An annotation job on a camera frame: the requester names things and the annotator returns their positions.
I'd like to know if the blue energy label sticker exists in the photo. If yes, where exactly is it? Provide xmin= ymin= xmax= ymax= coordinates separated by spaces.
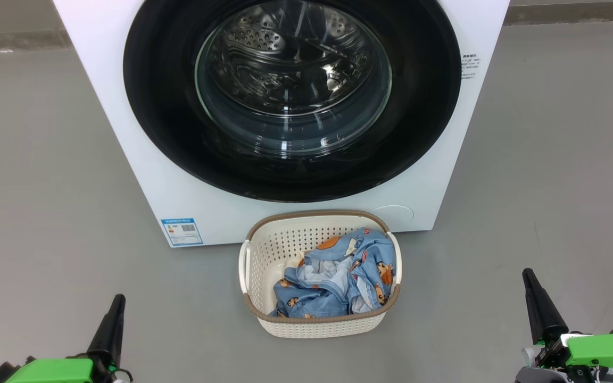
xmin=160 ymin=218 xmax=204 ymax=247

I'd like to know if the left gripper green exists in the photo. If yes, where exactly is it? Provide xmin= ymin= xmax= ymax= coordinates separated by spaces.
xmin=0 ymin=294 xmax=134 ymax=383

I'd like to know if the blue cartoon print garment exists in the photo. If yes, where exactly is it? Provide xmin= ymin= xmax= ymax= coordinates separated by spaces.
xmin=301 ymin=228 xmax=396 ymax=314
xmin=269 ymin=266 xmax=358 ymax=319

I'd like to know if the black round glass washer door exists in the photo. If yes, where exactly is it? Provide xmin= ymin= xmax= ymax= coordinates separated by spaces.
xmin=123 ymin=0 xmax=462 ymax=203

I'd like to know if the cream perforated laundry basket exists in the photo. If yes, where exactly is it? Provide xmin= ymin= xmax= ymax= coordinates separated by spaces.
xmin=238 ymin=210 xmax=403 ymax=339

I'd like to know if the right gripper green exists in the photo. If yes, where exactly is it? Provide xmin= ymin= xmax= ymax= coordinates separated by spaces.
xmin=522 ymin=269 xmax=613 ymax=383

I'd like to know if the round white filter cover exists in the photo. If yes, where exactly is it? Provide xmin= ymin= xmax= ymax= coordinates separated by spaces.
xmin=373 ymin=205 xmax=415 ymax=232

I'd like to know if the white front-load washing machine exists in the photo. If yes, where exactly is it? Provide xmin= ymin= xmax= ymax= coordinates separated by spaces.
xmin=53 ymin=0 xmax=511 ymax=248

